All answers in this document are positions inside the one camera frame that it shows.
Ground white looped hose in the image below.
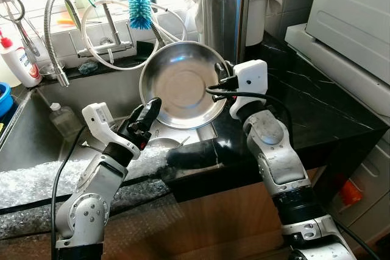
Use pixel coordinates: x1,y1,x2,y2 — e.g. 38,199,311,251
80,0,190,71

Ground clear plastic bottle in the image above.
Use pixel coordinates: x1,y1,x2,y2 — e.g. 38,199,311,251
49,103,80,139

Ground clear bubble wrap sheet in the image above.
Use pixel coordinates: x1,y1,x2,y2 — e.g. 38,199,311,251
0,144,171,239

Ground orange plastic object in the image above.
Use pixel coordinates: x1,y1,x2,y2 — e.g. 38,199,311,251
338,180,363,207

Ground steel wire whisk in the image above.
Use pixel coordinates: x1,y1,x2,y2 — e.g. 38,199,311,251
0,0,43,60

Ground wooden cabinet front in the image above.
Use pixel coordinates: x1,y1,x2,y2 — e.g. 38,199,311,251
61,169,324,260

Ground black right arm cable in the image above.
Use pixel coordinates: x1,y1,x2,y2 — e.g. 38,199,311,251
205,83,293,145

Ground stainless steel knife block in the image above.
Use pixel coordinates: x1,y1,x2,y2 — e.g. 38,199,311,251
201,0,250,66

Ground small stainless steel bowl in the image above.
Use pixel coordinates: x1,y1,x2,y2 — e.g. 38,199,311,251
146,135,179,149

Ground white washing machine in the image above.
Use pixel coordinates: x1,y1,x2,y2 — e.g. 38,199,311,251
285,0,390,260

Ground small steel cup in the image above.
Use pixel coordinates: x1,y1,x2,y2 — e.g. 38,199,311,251
35,59,60,77

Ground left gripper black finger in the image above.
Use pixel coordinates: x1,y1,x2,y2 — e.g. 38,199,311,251
133,97,160,124
139,100,164,134

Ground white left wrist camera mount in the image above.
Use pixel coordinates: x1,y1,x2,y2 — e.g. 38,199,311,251
82,103,141,157

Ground flexible steel spring faucet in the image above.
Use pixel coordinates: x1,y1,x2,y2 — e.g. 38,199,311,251
43,0,83,88

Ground chrome sink faucet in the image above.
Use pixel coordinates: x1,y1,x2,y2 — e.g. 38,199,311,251
76,0,168,60

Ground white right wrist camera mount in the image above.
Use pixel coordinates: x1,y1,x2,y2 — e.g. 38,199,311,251
230,59,269,119

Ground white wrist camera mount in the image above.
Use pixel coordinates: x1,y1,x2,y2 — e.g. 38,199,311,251
82,103,141,157
230,59,269,119

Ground large stainless steel plate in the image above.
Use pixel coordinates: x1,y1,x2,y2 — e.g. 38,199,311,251
139,41,231,130

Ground white cylindrical container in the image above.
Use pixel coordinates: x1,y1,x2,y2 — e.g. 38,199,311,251
248,0,266,46

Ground blue green scouring pad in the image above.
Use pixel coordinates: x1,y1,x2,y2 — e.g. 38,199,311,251
78,59,99,75

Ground blue plastic bowl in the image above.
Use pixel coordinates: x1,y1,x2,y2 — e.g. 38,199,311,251
0,82,13,118

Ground white red-capped soap bottle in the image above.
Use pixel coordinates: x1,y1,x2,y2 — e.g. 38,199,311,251
0,29,42,88

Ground stainless steel sink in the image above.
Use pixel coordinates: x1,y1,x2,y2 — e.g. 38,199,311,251
0,68,217,172

